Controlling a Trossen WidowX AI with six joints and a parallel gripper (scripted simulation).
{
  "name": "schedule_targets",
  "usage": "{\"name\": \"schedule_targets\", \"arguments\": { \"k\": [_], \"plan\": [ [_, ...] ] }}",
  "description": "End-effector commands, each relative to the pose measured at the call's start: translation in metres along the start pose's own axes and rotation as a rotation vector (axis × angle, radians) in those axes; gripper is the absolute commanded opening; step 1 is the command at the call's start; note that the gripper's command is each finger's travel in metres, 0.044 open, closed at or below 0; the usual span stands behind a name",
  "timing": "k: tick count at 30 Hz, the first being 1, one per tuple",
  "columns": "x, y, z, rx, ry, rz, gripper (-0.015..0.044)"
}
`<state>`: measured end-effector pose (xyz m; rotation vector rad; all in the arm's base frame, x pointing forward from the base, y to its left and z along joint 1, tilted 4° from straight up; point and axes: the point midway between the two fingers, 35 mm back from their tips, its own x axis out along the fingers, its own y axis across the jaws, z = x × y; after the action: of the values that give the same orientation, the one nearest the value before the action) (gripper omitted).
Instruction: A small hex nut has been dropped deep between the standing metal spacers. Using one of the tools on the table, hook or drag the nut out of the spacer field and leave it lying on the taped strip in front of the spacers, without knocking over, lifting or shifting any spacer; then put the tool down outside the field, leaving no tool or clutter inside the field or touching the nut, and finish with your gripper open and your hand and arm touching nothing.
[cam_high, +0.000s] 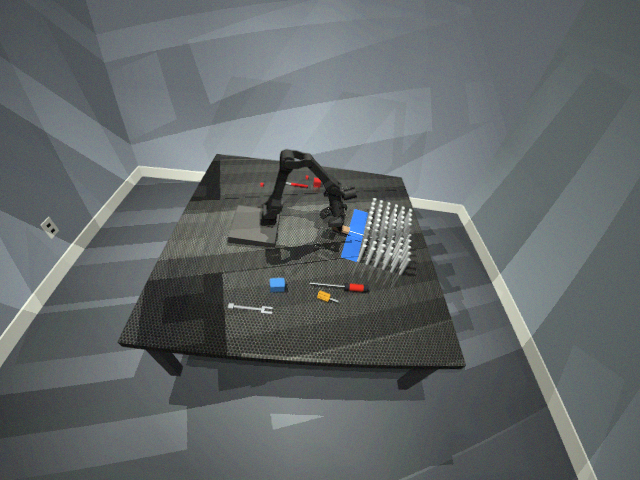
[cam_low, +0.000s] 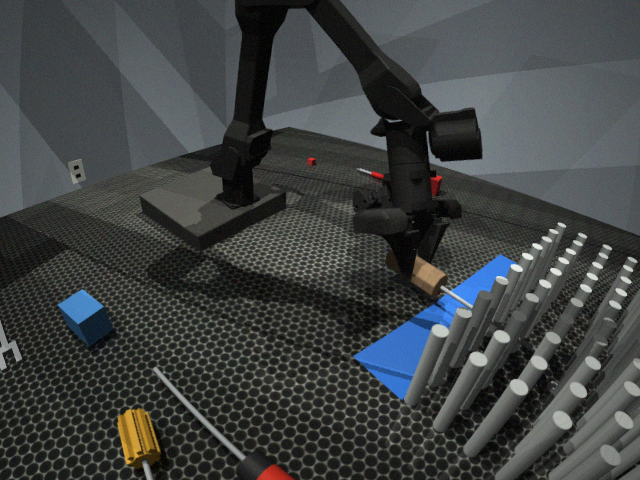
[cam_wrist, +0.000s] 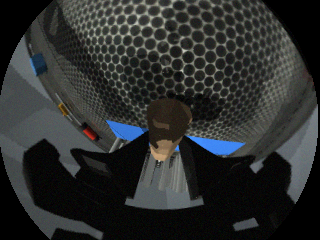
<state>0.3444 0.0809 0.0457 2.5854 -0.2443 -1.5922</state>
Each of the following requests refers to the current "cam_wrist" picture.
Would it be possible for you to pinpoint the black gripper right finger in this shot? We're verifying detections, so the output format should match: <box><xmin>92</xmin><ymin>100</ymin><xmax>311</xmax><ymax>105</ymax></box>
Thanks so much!
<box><xmin>179</xmin><ymin>135</ymin><xmax>256</xmax><ymax>200</ymax></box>

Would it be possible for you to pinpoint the brown-handled metal rod tool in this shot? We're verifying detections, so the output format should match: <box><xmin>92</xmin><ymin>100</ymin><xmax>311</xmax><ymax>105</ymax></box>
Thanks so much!
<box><xmin>147</xmin><ymin>99</ymin><xmax>192</xmax><ymax>167</ymax></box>

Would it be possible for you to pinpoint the red-handled screwdriver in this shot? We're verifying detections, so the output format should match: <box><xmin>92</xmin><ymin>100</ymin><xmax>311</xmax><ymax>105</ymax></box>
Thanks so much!
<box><xmin>56</xmin><ymin>92</ymin><xmax>100</xmax><ymax>141</ymax></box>

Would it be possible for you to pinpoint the blue cube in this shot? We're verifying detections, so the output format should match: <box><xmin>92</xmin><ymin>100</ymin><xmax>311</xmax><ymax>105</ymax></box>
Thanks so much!
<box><xmin>29</xmin><ymin>52</ymin><xmax>47</xmax><ymax>77</ymax></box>

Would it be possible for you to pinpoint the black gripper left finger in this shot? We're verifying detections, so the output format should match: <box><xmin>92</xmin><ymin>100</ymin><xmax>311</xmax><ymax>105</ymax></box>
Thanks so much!
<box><xmin>71</xmin><ymin>131</ymin><xmax>149</xmax><ymax>200</ymax></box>

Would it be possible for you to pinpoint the blue tape strip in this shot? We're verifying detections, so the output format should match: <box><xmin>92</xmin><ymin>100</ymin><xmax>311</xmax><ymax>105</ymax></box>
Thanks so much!
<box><xmin>107</xmin><ymin>120</ymin><xmax>244</xmax><ymax>156</ymax></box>

